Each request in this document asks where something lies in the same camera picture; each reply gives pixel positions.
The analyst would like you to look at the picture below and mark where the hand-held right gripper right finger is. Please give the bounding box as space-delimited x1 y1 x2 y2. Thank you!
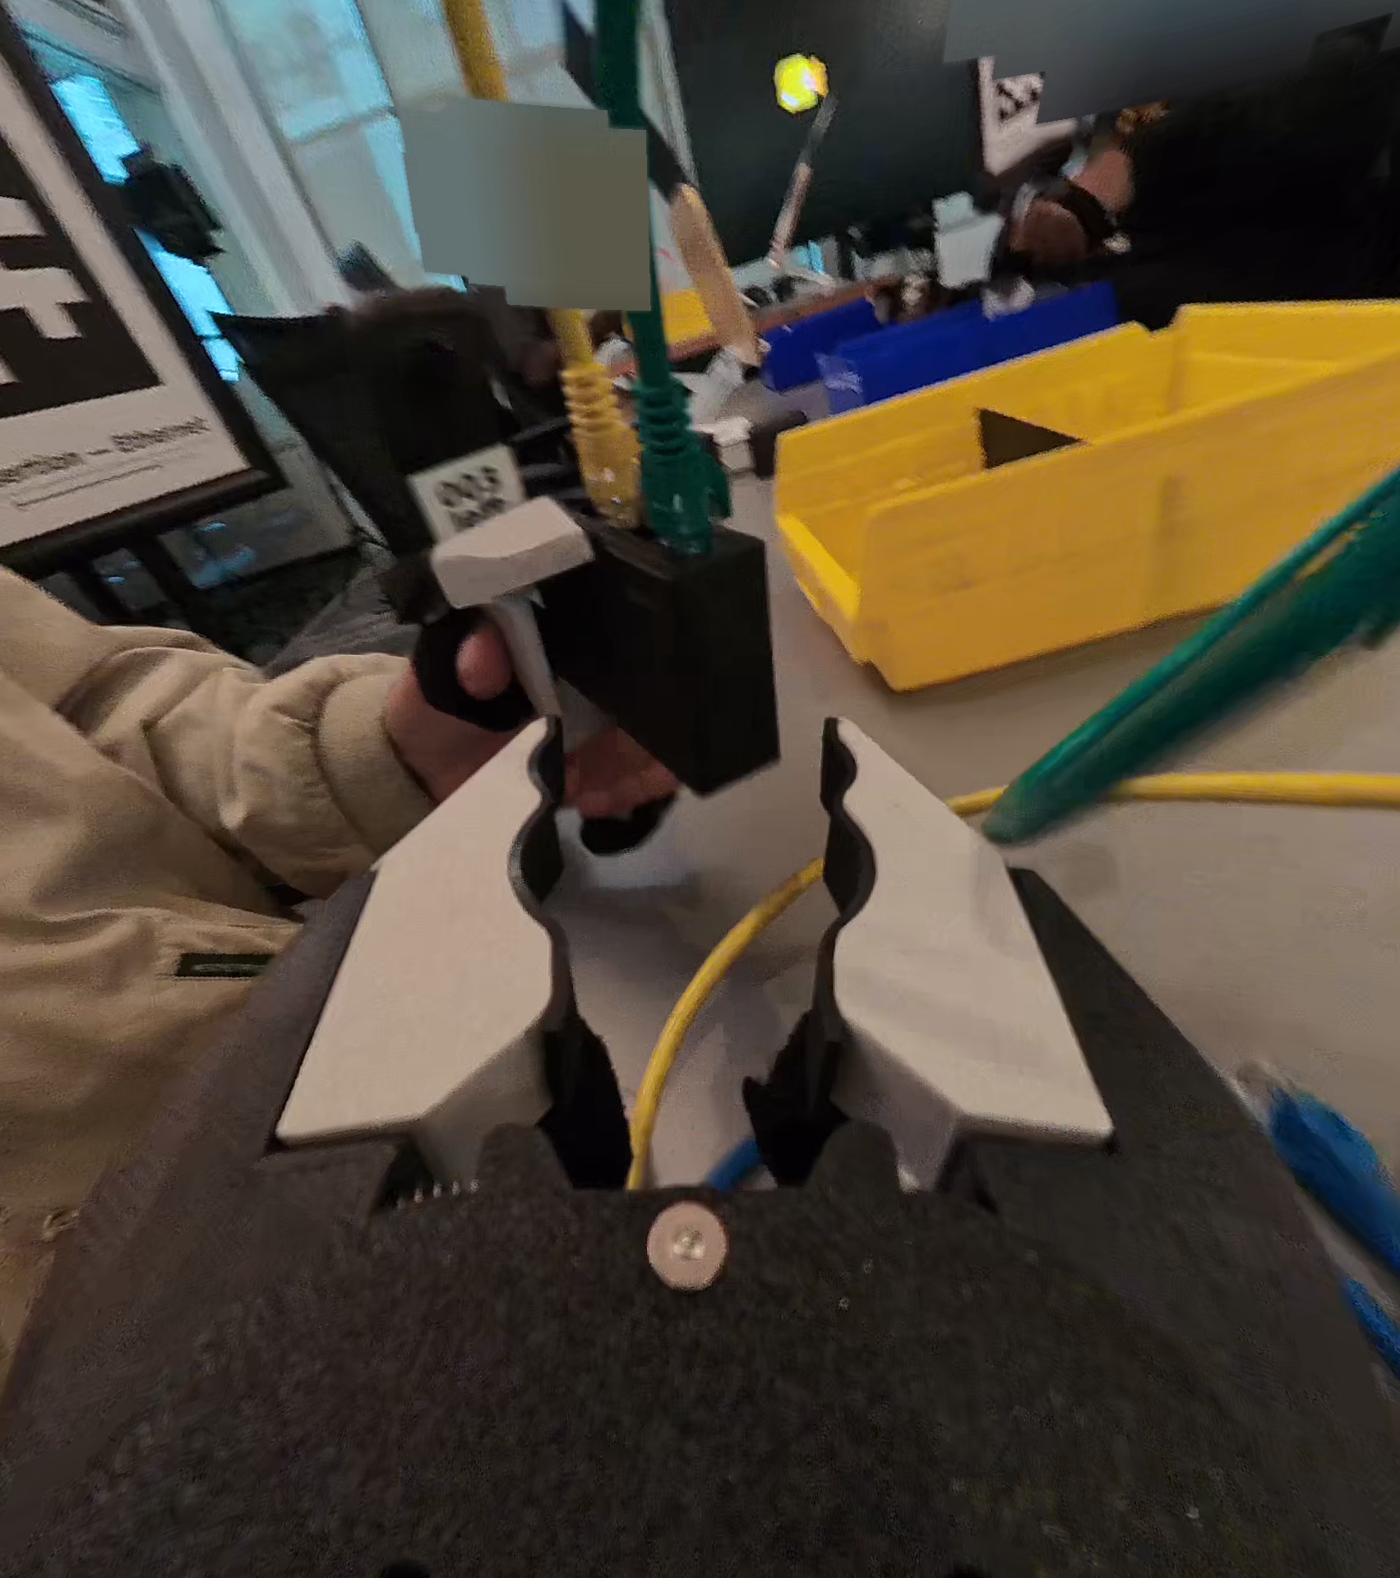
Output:
816 717 1115 1194

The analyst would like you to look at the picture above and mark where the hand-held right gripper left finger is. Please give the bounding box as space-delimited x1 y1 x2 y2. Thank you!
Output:
274 719 578 1189

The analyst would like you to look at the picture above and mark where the black ethernet switch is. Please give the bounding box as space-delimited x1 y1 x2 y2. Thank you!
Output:
538 523 780 797

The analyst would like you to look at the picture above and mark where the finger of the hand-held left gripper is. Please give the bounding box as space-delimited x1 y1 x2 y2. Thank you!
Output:
428 498 602 751

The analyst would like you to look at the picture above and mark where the yellow ethernet cable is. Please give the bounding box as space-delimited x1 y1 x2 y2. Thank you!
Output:
443 0 1400 1578

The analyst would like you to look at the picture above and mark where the yellow plastic bin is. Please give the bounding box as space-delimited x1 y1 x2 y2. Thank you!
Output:
773 298 1400 692

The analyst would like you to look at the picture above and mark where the person's beige jacket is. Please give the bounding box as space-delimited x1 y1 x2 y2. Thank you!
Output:
0 863 307 1519

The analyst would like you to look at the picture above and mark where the green ethernet cable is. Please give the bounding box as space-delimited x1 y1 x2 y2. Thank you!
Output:
594 0 1400 847

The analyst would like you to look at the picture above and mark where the framed marker sign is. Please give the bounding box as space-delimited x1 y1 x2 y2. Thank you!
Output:
975 55 1076 174
0 0 287 576

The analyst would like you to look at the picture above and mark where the blue plastic bin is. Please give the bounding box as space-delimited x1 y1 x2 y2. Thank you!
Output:
760 281 1120 414

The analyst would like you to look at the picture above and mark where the black bin divider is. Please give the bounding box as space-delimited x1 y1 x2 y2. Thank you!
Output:
975 410 1082 470

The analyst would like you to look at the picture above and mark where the person's left forearm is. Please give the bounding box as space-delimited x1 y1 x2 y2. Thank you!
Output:
0 518 435 939

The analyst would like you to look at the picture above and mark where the blue ethernet cable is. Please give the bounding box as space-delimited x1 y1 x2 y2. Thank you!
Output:
704 1085 1400 1432

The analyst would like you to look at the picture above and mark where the person's left hand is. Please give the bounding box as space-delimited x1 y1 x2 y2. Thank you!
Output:
382 622 678 822

